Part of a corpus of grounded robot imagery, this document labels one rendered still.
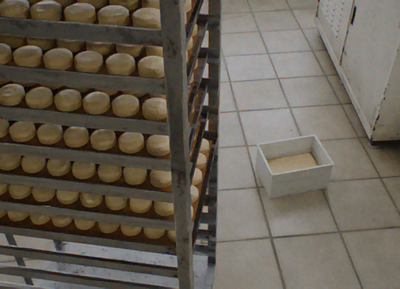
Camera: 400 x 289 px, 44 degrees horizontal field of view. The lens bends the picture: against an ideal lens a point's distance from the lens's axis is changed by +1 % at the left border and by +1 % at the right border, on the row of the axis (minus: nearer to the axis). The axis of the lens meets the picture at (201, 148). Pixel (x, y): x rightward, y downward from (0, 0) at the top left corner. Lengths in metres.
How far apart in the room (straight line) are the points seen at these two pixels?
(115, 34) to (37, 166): 0.42
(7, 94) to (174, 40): 0.40
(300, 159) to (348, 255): 0.54
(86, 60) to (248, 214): 1.49
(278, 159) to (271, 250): 0.51
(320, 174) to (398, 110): 0.49
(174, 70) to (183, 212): 0.33
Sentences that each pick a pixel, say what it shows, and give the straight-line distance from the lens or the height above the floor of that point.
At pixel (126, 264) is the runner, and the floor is 0.70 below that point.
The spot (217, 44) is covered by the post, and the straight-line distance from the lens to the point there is 1.24.
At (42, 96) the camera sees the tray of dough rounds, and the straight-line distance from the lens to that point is 0.97.
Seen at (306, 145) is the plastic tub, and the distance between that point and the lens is 2.45.
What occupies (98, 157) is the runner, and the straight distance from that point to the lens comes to 0.96.
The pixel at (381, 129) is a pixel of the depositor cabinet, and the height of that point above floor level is 0.16.
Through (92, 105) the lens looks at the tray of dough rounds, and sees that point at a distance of 0.93.
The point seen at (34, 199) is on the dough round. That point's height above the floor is 0.87.
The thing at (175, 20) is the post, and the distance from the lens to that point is 0.71.
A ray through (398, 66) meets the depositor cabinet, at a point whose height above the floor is 0.52.
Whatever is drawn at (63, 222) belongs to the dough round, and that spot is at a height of 0.79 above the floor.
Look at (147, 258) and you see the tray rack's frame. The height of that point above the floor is 0.15.
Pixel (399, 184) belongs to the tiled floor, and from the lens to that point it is 2.52.
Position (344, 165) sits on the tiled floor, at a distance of 2.53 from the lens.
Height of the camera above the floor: 1.69
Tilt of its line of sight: 42 degrees down
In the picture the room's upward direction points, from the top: 1 degrees counter-clockwise
